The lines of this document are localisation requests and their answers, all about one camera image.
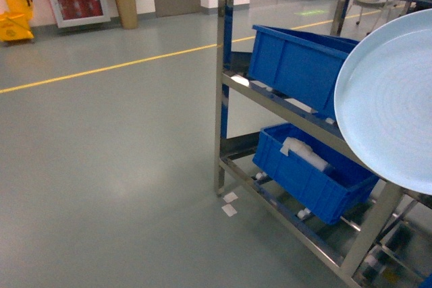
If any white foam packet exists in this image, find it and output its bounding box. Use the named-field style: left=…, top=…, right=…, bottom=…
left=279, top=137, right=332, bottom=172

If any blue bin lower shelf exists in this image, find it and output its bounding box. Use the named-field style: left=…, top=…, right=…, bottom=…
left=253, top=123, right=378, bottom=225

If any light blue round tray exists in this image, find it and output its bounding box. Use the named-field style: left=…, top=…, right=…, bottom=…
left=334, top=9, right=431, bottom=195

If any yellow mop bucket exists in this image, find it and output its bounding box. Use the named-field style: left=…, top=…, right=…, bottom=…
left=1, top=0, right=34, bottom=45

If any blue bin upper shelf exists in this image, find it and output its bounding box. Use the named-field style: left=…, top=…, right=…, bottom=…
left=248, top=25, right=358, bottom=119

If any stainless steel shelf rack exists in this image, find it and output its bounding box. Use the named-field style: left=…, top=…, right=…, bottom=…
left=214, top=0, right=431, bottom=287

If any blue bin shelf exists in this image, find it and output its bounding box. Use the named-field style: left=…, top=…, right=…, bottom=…
left=253, top=123, right=378, bottom=225
left=248, top=25, right=358, bottom=119

